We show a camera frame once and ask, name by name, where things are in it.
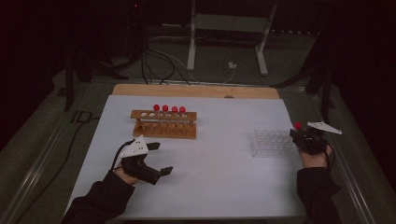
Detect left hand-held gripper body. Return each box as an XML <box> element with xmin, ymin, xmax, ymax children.
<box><xmin>119</xmin><ymin>134</ymin><xmax>163</xmax><ymax>186</ymax></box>

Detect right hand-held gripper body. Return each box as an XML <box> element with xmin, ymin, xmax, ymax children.
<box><xmin>298</xmin><ymin>120</ymin><xmax>344</xmax><ymax>156</ymax></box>

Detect wooden test tube rack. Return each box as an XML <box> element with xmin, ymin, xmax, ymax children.
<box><xmin>130</xmin><ymin>109</ymin><xmax>198</xmax><ymax>140</ymax></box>

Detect clear plastic tube rack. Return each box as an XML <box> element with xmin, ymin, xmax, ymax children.
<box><xmin>248</xmin><ymin>128</ymin><xmax>302</xmax><ymax>159</ymax></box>

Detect person's right hand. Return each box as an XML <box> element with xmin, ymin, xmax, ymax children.
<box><xmin>298</xmin><ymin>145</ymin><xmax>332</xmax><ymax>170</ymax></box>

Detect person's left hand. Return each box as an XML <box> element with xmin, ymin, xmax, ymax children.
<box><xmin>113</xmin><ymin>165</ymin><xmax>140</xmax><ymax>187</ymax></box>

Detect black stand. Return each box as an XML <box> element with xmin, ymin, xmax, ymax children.
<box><xmin>270</xmin><ymin>31</ymin><xmax>337</xmax><ymax>124</ymax></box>
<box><xmin>64</xmin><ymin>52</ymin><xmax>130</xmax><ymax>112</ymax></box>

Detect white metal stand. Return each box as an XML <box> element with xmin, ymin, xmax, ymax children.
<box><xmin>186</xmin><ymin>0</ymin><xmax>279</xmax><ymax>77</ymax></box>

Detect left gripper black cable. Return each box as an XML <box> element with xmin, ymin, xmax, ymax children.
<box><xmin>110</xmin><ymin>139</ymin><xmax>134</xmax><ymax>172</ymax></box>

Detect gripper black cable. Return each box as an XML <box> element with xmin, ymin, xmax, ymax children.
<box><xmin>110</xmin><ymin>139</ymin><xmax>134</xmax><ymax>172</ymax></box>
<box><xmin>323</xmin><ymin>143</ymin><xmax>336</xmax><ymax>171</ymax></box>

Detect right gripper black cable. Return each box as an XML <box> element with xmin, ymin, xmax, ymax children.
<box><xmin>323</xmin><ymin>143</ymin><xmax>336</xmax><ymax>171</ymax></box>

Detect black floor cable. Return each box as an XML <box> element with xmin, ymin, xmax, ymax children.
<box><xmin>13</xmin><ymin>116</ymin><xmax>102</xmax><ymax>224</ymax></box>

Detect black cable bundle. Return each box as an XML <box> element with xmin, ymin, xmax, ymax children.
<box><xmin>136</xmin><ymin>31</ymin><xmax>192</xmax><ymax>87</ymax></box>

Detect white cable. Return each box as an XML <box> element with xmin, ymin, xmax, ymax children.
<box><xmin>191</xmin><ymin>66</ymin><xmax>237</xmax><ymax>85</ymax></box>

